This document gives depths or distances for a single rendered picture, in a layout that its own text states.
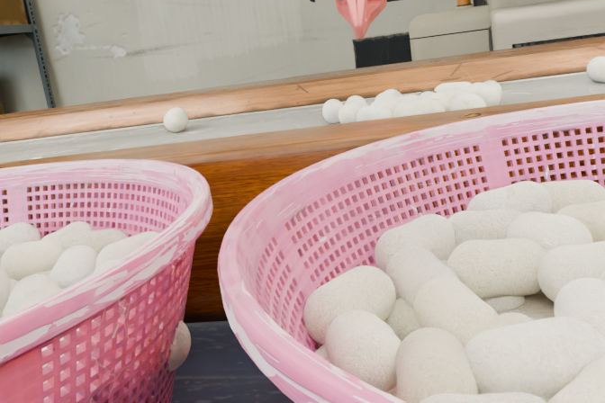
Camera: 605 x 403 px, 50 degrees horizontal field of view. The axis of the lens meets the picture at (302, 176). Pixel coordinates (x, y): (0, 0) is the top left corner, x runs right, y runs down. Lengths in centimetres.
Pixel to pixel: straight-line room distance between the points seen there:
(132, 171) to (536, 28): 91
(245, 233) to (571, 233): 11
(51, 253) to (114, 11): 267
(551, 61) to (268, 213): 52
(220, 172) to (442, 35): 114
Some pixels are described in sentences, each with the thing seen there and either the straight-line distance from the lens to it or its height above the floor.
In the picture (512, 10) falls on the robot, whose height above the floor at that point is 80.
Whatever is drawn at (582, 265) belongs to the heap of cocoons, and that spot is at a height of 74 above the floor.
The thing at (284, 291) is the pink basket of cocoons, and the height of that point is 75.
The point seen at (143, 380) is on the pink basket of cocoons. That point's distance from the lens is 20.
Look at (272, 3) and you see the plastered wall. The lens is 269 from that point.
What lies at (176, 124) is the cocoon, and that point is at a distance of 62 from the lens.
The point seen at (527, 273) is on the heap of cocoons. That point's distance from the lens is 22.
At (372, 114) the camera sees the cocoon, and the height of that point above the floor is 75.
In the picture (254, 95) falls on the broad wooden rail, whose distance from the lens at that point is 70.
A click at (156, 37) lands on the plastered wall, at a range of 287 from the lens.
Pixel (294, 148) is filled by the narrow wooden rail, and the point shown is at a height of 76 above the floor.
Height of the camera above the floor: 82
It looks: 13 degrees down
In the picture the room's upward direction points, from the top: 8 degrees counter-clockwise
